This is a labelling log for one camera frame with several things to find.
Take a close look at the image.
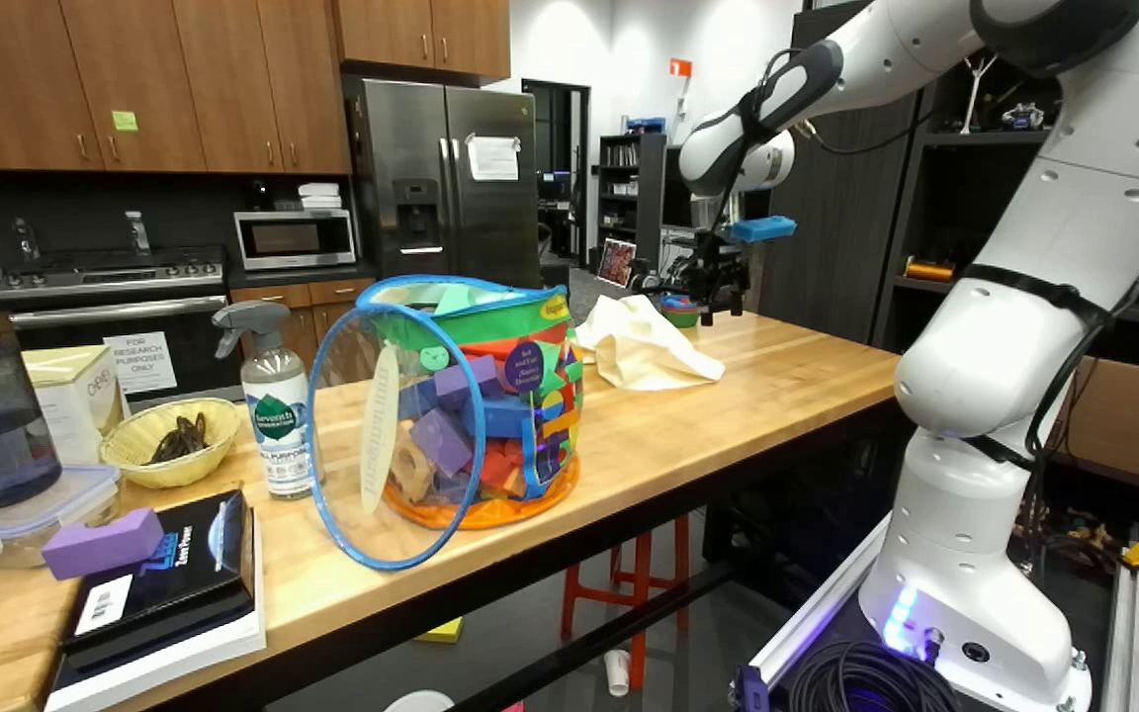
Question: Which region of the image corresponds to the white paper sign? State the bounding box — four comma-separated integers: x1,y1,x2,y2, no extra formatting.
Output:
102,330,179,397

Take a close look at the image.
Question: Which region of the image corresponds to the purple foam block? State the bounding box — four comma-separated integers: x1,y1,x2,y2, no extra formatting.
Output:
41,506,166,582

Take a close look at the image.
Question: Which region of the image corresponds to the coil of black cable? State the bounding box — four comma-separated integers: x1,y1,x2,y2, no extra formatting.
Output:
788,640,962,712

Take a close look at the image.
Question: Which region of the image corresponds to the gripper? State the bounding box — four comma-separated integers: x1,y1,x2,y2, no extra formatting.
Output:
685,229,754,328

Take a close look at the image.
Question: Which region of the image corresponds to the cream cloth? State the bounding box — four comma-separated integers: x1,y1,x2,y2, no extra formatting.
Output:
574,293,728,393

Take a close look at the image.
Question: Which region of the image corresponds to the white carton box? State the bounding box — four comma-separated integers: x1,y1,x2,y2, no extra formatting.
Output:
21,344,131,469

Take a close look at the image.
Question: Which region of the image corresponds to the dark shelf unit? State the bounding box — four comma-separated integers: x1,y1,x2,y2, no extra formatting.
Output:
870,57,1139,349

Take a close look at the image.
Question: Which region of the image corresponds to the yellow note pad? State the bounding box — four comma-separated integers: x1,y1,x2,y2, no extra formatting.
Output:
413,615,466,646

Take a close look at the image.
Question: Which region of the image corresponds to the black bookshelf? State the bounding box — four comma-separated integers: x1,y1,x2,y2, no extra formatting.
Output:
596,133,668,269

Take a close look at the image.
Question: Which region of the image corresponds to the clear plastic container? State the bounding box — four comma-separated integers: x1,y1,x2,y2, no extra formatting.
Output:
0,464,125,573

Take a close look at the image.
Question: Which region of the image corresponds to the stove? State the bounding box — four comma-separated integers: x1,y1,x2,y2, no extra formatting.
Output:
0,244,246,412

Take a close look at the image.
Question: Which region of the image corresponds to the dark item in bowl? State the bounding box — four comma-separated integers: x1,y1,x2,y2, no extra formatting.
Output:
145,412,211,465

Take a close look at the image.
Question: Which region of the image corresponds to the spray bottle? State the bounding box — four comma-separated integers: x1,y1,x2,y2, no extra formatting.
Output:
212,301,316,501

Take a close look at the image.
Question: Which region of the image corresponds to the clear bag of foam blocks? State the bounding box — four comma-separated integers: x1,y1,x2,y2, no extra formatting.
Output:
307,274,586,574

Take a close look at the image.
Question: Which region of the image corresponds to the black box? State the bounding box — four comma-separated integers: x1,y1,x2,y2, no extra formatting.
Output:
56,489,257,685

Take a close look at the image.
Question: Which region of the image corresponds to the wooden base cabinet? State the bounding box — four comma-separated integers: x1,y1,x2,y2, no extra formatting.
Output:
228,276,379,375

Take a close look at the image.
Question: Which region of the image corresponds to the steel refrigerator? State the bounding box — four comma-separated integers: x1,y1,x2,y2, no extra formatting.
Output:
343,74,544,291

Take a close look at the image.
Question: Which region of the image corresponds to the yellow wicker bowl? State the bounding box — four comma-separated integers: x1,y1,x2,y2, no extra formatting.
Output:
98,398,245,491

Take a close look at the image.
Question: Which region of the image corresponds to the picture frame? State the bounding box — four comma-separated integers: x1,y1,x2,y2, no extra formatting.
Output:
596,237,639,290

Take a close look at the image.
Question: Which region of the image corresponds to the row of wooden wall cabinets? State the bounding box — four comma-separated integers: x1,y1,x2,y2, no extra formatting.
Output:
0,0,512,177

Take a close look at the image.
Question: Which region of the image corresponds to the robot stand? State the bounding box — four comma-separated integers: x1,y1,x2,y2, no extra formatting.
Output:
733,509,1139,712

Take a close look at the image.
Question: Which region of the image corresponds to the paper sheet on refrigerator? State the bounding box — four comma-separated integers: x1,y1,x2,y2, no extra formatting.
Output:
465,133,522,183

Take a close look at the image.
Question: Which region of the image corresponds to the microwave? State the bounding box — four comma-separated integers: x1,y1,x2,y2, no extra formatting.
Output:
232,208,359,273

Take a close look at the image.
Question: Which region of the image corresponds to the red stool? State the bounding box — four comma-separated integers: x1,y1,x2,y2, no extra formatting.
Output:
559,513,692,692

